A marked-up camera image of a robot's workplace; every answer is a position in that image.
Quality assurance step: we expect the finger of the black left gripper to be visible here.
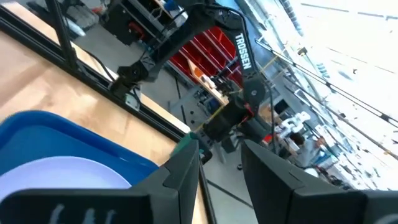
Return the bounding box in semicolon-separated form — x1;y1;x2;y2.
198;141;214;165

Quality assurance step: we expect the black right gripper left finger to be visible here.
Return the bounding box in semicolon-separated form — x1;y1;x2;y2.
0;139;200;224

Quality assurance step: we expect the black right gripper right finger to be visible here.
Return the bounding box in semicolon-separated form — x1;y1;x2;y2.
240;139;398;224

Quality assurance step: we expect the green plastic cup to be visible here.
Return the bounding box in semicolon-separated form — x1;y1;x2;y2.
170;131;205;157

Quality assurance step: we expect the lavender plastic plate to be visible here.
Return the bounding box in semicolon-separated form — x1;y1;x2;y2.
0;156;132;203

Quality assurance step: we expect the blue plastic tray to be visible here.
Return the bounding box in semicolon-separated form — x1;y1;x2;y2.
0;110;160;188

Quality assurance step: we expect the person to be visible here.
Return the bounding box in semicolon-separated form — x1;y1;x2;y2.
288;131;328;169

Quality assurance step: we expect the white robot figure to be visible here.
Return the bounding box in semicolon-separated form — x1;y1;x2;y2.
274;111;312;135

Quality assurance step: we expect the red bin shelf rack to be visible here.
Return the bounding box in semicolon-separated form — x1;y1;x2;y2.
169;26;244;88

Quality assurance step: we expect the black metal table frame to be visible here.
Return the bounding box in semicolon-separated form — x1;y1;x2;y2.
0;0;191;143

